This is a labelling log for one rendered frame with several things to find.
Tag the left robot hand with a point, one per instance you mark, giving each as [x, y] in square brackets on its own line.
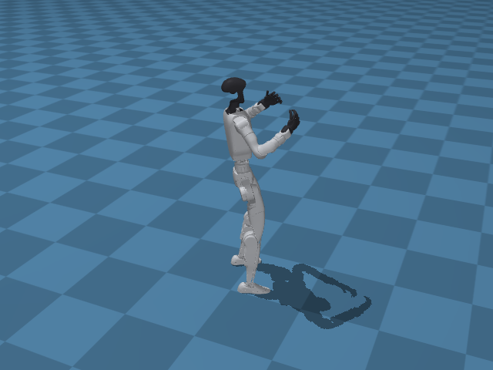
[270, 99]

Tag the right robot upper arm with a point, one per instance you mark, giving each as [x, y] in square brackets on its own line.
[243, 127]

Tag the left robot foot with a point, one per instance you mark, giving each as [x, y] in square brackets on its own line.
[237, 261]

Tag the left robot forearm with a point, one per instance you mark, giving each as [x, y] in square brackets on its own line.
[254, 110]

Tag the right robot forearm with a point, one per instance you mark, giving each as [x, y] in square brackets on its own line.
[271, 145]

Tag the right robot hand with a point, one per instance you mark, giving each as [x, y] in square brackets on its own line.
[292, 123]

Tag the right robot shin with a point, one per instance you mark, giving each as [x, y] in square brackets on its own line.
[251, 258]

